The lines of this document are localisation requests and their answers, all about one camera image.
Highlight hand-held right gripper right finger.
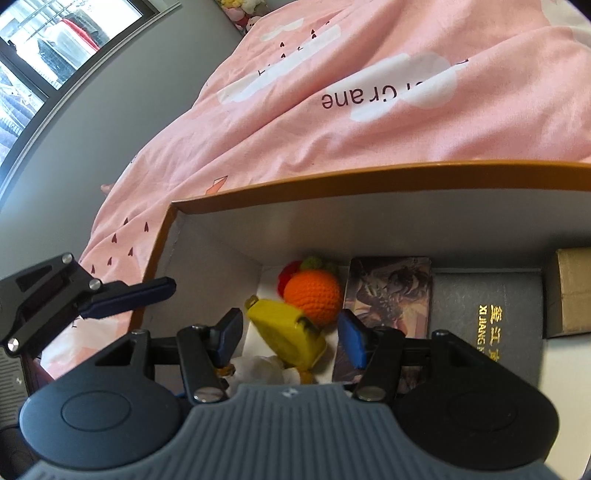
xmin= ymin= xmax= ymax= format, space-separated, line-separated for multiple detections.
xmin=337 ymin=310 xmax=497 ymax=401

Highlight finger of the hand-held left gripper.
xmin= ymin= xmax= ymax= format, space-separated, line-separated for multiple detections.
xmin=0 ymin=253 xmax=177 ymax=356

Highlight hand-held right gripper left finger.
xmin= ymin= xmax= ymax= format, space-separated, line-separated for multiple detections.
xmin=95 ymin=308 xmax=245 ymax=404

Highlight yellow tape measure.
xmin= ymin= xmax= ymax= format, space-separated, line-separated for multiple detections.
xmin=245 ymin=295 xmax=329 ymax=384

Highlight orange crochet fruit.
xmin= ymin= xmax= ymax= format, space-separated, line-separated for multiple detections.
xmin=283 ymin=256 xmax=345 ymax=326

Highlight illustrated card box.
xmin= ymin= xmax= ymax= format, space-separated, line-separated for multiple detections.
xmin=330 ymin=256 xmax=434 ymax=394

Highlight red crochet fruit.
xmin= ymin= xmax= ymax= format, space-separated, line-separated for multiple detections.
xmin=277 ymin=260 xmax=308 ymax=292

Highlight orange cardboard box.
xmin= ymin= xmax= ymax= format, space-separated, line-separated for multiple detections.
xmin=28 ymin=159 xmax=591 ymax=416

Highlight dark grey box gold lettering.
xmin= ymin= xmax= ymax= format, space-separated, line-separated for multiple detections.
xmin=402 ymin=270 xmax=548 ymax=398

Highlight small brown cardboard box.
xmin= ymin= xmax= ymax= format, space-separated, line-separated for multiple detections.
xmin=542 ymin=247 xmax=591 ymax=340

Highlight hanging clothes outside window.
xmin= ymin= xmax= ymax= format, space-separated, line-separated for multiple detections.
xmin=0 ymin=9 xmax=108 ymax=153

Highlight pink cloud print blanket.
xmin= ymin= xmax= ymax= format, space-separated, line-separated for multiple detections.
xmin=74 ymin=0 xmax=591 ymax=365

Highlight clear tube of plush toys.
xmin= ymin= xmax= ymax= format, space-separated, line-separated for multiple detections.
xmin=217 ymin=0 xmax=269 ymax=31

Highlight window with dark frame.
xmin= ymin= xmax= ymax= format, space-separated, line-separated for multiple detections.
xmin=0 ymin=0 xmax=183 ymax=185

